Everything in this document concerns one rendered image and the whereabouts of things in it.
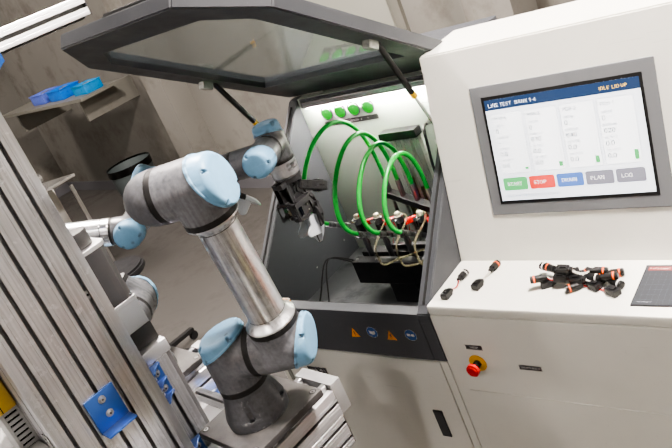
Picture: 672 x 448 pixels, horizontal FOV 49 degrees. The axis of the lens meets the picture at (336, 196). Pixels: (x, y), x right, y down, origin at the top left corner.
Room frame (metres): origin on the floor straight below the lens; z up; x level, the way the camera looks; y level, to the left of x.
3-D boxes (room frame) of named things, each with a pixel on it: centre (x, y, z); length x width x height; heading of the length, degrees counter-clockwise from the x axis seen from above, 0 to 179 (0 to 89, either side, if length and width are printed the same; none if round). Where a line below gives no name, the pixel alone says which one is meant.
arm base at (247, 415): (1.47, 0.36, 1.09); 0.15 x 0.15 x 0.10
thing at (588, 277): (1.53, -0.46, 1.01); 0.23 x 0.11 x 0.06; 46
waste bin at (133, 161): (7.09, 1.75, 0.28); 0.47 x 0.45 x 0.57; 39
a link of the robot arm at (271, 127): (1.83, 0.10, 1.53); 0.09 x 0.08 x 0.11; 161
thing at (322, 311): (1.97, 0.13, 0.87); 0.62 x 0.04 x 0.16; 46
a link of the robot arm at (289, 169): (1.84, 0.10, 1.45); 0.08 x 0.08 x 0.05
